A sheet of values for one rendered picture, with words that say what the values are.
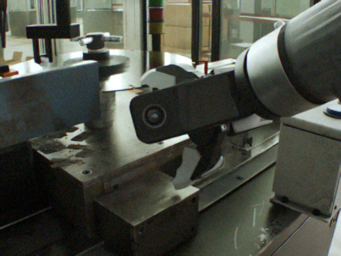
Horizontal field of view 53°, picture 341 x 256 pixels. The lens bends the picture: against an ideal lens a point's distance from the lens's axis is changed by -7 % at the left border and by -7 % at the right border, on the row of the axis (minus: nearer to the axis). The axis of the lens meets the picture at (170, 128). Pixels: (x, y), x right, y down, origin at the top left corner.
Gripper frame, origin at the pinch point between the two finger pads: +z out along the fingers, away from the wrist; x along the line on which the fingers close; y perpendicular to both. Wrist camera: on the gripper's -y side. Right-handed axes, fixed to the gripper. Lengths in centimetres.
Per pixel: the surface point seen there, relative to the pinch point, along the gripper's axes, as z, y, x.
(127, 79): 1.7, -0.3, 8.5
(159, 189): 1.3, -0.9, -7.1
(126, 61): 7.7, 3.8, 13.3
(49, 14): 103, 26, 76
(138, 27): 52, 37, 41
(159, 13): 21.9, 24.0, 29.6
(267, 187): 4.5, 21.4, -13.4
